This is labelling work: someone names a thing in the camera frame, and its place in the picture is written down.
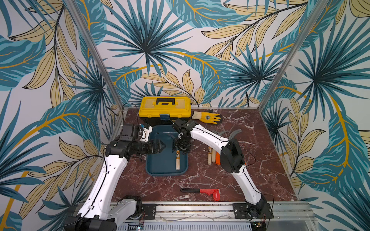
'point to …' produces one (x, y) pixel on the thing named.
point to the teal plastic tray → (164, 163)
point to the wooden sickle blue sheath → (178, 160)
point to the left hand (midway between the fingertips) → (157, 149)
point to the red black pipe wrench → (216, 192)
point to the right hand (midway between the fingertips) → (175, 151)
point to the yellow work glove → (206, 117)
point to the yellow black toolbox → (164, 110)
